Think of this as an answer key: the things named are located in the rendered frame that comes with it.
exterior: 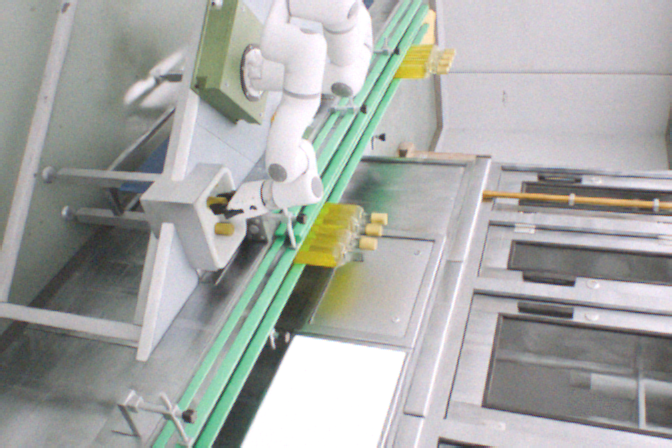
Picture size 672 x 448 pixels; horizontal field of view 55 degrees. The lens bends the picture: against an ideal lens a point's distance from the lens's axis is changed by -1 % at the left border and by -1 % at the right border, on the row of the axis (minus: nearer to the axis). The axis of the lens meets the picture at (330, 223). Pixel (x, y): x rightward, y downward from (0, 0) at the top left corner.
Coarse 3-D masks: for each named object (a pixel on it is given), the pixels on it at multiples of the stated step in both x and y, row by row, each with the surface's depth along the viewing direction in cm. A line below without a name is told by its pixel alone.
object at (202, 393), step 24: (312, 216) 192; (288, 240) 186; (264, 264) 178; (288, 264) 177; (264, 288) 171; (240, 312) 165; (264, 312) 165; (240, 336) 158; (216, 360) 154; (192, 384) 148; (216, 384) 147; (192, 408) 143; (168, 432) 139; (192, 432) 138
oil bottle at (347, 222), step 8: (320, 216) 194; (328, 216) 193; (336, 216) 193; (344, 216) 192; (352, 216) 191; (312, 224) 192; (320, 224) 191; (328, 224) 190; (336, 224) 190; (344, 224) 189; (352, 224) 189; (352, 232) 189
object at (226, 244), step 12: (216, 180) 161; (228, 180) 168; (204, 192) 157; (216, 192) 172; (228, 192) 171; (204, 204) 170; (204, 216) 171; (216, 216) 177; (204, 228) 158; (240, 228) 178; (216, 240) 176; (228, 240) 175; (240, 240) 176; (216, 252) 164; (228, 252) 171; (216, 264) 166
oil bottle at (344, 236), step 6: (312, 228) 190; (318, 228) 190; (324, 228) 190; (330, 228) 189; (336, 228) 189; (312, 234) 188; (318, 234) 188; (324, 234) 187; (330, 234) 187; (336, 234) 186; (342, 234) 186; (348, 234) 186; (330, 240) 185; (336, 240) 185; (342, 240) 184; (348, 240) 185; (348, 246) 185
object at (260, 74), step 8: (248, 56) 166; (256, 56) 171; (248, 64) 170; (256, 64) 169; (264, 64) 169; (272, 64) 168; (280, 64) 168; (248, 72) 170; (256, 72) 169; (264, 72) 169; (272, 72) 168; (280, 72) 167; (248, 80) 171; (256, 80) 171; (264, 80) 170; (272, 80) 169; (280, 80) 168; (248, 88) 171; (256, 88) 173; (264, 88) 172; (272, 88) 171; (280, 88) 170
